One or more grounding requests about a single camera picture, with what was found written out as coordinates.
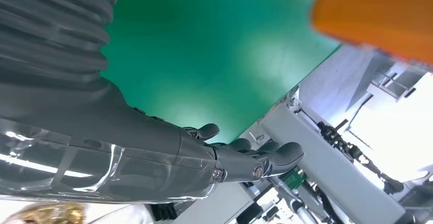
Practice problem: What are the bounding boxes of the gold foil snack wrapper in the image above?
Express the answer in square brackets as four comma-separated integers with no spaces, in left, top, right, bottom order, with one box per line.
[5,201,88,224]

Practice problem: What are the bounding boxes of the grey-white wheeled machine base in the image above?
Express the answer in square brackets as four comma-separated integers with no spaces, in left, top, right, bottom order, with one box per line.
[258,102,408,224]

